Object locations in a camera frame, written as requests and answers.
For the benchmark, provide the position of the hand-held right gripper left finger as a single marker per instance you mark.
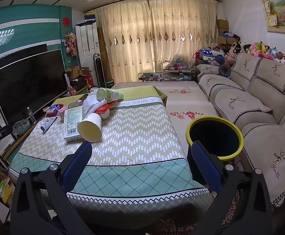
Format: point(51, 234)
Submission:
point(77, 164)

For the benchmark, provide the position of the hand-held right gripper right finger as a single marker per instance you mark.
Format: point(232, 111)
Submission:
point(206, 166)

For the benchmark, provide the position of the black yellow-rimmed trash bin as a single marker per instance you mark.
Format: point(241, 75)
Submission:
point(213, 137)

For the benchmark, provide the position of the white paper cup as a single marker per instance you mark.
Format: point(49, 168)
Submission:
point(89, 129)

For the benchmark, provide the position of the white cardboard box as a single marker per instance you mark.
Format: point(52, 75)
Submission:
point(71, 122)

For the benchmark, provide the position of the white blue toothpaste tube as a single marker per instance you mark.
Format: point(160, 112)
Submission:
point(49, 124)

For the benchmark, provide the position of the red snack wrapper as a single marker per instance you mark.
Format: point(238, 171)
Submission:
point(105, 109)

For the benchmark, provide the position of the white paper bowl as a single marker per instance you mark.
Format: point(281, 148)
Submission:
point(100, 93)

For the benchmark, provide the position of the glass ashtray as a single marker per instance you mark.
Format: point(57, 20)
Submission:
point(21, 126)

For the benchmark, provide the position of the clear plastic water bottle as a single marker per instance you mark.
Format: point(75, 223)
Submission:
point(31, 116)

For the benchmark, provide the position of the yellow green box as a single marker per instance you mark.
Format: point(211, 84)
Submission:
point(5, 191)

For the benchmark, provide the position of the large black television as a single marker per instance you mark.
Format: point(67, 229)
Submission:
point(27, 85)

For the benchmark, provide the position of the floral floor mat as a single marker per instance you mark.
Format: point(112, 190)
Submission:
point(189, 98)

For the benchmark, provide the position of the small pink box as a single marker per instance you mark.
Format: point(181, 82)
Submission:
point(71, 91)

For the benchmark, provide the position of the tall black white box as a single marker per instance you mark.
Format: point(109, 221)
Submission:
point(67, 80)

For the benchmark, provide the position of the beige fabric sofa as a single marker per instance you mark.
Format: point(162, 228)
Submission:
point(255, 98)

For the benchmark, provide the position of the red container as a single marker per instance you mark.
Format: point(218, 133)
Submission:
point(88, 79)

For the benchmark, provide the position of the dark green box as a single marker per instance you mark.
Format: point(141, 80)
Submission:
point(109, 83)

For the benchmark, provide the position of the black monitor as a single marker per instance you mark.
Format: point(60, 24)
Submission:
point(22, 52)

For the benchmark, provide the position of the open cardboard boxes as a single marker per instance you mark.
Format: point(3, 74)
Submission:
point(80, 71)

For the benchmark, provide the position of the black tower fan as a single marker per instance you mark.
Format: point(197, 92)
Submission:
point(97, 71)

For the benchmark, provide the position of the pile of books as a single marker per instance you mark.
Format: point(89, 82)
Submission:
point(179, 74)

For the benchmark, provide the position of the low glass table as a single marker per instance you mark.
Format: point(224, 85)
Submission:
point(152, 74)

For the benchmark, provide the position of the blue star patterned bag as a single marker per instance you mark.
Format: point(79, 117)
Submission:
point(207, 53)

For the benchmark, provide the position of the hanging flower decoration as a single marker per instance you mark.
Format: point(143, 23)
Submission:
point(70, 42)

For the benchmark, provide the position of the white standing air conditioner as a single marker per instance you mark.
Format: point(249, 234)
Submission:
point(86, 41)

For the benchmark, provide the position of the pile of plush toys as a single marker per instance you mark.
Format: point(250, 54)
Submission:
point(257, 49)

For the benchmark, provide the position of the cream embroidered curtain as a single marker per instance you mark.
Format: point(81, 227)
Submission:
point(123, 41)
point(181, 29)

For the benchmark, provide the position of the stacked cardboard boxes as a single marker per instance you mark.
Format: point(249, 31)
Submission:
point(222, 24)

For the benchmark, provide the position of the flat dark box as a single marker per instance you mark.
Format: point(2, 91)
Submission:
point(90, 17)

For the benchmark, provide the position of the red round wall ornament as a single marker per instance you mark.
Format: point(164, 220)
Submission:
point(66, 21)

